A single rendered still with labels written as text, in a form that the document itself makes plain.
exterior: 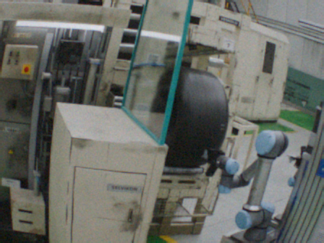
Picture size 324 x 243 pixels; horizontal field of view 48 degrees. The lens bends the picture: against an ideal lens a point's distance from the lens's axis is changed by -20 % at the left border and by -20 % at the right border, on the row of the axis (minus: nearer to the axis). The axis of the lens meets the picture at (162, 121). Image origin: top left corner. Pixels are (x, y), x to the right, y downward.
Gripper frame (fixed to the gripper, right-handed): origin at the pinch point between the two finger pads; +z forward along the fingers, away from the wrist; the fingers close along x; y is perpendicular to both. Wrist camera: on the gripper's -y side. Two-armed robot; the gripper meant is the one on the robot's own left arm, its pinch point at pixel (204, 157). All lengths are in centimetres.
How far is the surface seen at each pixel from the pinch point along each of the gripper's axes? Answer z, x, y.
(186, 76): 9.2, 14.7, 43.6
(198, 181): 11.2, -5.7, -18.0
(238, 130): 198, -150, -7
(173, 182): 11.2, 10.8, -18.8
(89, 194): -59, 81, -8
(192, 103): -2.5, 14.5, 29.3
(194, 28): 35, 1, 77
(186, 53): 51, -3, 59
